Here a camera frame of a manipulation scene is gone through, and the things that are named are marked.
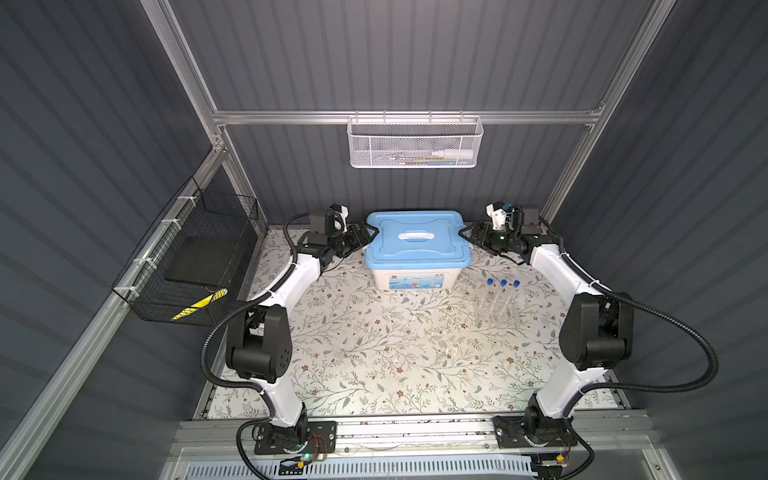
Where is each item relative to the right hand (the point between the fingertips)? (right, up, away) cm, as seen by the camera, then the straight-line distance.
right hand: (470, 237), depth 90 cm
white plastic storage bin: (-16, -13, +5) cm, 21 cm away
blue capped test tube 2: (+12, -14, -5) cm, 19 cm away
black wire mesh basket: (-76, +6, -12) cm, 77 cm away
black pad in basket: (-73, -7, -14) cm, 74 cm away
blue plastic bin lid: (-16, 0, +4) cm, 16 cm away
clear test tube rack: (+10, -22, +6) cm, 25 cm away
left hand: (-30, +1, -1) cm, 30 cm away
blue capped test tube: (+8, -14, -5) cm, 17 cm away
